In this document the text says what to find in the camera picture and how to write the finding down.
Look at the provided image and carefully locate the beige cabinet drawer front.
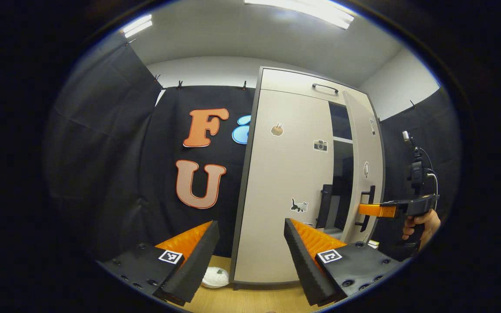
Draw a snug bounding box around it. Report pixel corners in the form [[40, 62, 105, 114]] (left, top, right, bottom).
[[259, 68, 349, 105]]

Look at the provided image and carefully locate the black door handle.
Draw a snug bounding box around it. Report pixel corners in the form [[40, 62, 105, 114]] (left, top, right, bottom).
[[316, 184, 334, 229], [355, 186, 376, 232]]

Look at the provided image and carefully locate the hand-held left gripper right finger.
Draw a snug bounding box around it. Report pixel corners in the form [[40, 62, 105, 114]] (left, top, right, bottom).
[[284, 218, 407, 307]]

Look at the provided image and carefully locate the black right door handle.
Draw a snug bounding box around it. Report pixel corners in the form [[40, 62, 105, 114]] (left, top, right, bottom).
[[355, 186, 376, 232]]

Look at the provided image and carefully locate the black left door handle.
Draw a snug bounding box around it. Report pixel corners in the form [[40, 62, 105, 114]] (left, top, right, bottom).
[[316, 184, 334, 229]]

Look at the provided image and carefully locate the white round object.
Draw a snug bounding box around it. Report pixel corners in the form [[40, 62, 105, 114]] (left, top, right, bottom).
[[201, 266, 230, 289]]

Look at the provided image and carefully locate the double-door shoe cabinet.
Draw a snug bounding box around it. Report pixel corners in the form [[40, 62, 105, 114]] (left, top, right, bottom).
[[230, 66, 386, 290]]

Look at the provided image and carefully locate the black backdrop cloth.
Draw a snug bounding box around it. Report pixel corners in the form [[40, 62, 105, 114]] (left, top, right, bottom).
[[44, 41, 462, 261]]

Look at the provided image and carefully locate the small ceiling light panel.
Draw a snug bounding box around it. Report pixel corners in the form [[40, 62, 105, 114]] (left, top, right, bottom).
[[120, 14, 153, 38]]

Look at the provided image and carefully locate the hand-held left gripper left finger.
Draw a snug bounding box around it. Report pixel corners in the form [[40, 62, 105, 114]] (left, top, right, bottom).
[[96, 220, 220, 307]]

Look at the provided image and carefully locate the shoe cabinet door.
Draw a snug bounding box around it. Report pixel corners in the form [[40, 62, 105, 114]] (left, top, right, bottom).
[[233, 89, 336, 283], [344, 90, 385, 244]]

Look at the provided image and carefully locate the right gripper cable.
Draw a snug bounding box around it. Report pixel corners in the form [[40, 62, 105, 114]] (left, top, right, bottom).
[[418, 147, 439, 196]]

